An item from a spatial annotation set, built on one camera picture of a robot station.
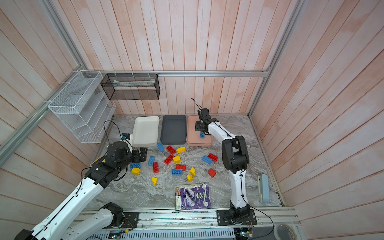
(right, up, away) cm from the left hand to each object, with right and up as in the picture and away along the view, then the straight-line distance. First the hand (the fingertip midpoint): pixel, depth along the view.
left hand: (139, 152), depth 77 cm
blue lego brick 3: (+38, -7, +17) cm, 42 cm away
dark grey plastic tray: (+15, +12, +27) cm, 33 cm away
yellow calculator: (-32, -7, +19) cm, 38 cm away
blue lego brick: (+7, 0, +24) cm, 24 cm away
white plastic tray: (-6, +10, +31) cm, 33 cm away
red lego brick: (+14, -2, +21) cm, 26 cm away
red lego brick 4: (+42, -6, +18) cm, 46 cm away
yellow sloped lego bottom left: (+7, -17, +7) cm, 20 cm away
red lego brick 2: (+13, -7, +16) cm, 22 cm away
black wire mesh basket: (-14, +43, +27) cm, 52 cm away
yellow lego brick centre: (+19, -7, +16) cm, 26 cm away
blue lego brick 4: (+36, +8, +30) cm, 48 cm away
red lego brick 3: (+5, -12, +14) cm, 19 cm away
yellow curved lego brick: (+21, -2, +21) cm, 30 cm away
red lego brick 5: (+40, -14, +13) cm, 45 cm away
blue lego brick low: (+19, -14, +11) cm, 26 cm away
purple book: (+29, -24, +2) cm, 38 cm away
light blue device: (+67, -20, +3) cm, 70 cm away
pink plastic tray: (+29, +6, +33) cm, 44 cm away
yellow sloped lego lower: (+27, -16, +9) cm, 33 cm away
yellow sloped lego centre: (+28, -13, +12) cm, 33 cm away
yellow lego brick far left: (-6, -13, +11) cm, 18 cm away
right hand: (+34, +15, +26) cm, 45 cm away
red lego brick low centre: (+20, -11, +15) cm, 28 cm away
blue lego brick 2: (-5, -10, +14) cm, 18 cm away
